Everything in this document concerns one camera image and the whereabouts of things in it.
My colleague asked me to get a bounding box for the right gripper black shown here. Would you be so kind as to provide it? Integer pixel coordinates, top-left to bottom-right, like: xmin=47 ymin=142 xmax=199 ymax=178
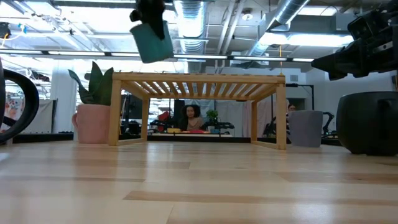
xmin=311 ymin=21 xmax=398 ymax=82

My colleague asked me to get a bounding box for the teal coffee mug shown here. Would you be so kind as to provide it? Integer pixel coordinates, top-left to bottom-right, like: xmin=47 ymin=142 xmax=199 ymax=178
xmin=129 ymin=20 xmax=175 ymax=64

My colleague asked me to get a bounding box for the black mug with orange interior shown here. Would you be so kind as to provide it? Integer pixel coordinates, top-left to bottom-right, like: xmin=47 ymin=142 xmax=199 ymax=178
xmin=336 ymin=91 xmax=398 ymax=157

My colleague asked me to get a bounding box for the lavender grey coffee mug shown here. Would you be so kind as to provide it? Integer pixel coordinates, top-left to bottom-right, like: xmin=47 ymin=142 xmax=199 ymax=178
xmin=288 ymin=110 xmax=324 ymax=148

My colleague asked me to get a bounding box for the pink faceted coffee mug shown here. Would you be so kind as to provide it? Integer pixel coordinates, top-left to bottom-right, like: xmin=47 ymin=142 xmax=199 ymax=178
xmin=72 ymin=103 xmax=111 ymax=144

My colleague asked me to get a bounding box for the long ceiling light strip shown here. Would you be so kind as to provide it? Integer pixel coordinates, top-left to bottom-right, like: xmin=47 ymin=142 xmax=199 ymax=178
xmin=0 ymin=49 xmax=315 ymax=63

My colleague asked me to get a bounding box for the wooden slatted shelf rack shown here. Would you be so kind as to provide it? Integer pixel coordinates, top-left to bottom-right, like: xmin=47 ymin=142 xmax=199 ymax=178
xmin=108 ymin=72 xmax=287 ymax=151

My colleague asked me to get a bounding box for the snake plant in white pot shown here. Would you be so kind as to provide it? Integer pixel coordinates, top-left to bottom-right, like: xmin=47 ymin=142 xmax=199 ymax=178
xmin=68 ymin=60 xmax=114 ymax=106

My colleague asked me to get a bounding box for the pale pink hanging cloth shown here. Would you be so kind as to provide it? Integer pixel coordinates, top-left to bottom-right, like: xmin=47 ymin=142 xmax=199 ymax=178
xmin=243 ymin=98 xmax=290 ymax=138

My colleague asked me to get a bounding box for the white room column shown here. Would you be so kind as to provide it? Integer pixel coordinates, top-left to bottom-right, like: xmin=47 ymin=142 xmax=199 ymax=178
xmin=50 ymin=60 xmax=77 ymax=134

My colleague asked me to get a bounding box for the small green potted plant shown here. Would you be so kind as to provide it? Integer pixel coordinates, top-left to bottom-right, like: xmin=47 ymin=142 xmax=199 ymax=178
xmin=205 ymin=109 xmax=220 ymax=134

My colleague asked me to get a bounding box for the ribbed silver ventilation duct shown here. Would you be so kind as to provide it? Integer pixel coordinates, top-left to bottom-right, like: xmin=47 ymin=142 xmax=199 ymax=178
xmin=172 ymin=0 xmax=206 ymax=54

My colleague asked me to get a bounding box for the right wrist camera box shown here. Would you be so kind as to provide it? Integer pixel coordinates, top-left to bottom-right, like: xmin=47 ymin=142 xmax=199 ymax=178
xmin=347 ymin=10 xmax=390 ymax=40

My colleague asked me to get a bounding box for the black aluminium frame rail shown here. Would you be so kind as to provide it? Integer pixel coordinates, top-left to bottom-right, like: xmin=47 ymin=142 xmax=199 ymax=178
xmin=11 ymin=133 xmax=343 ymax=147

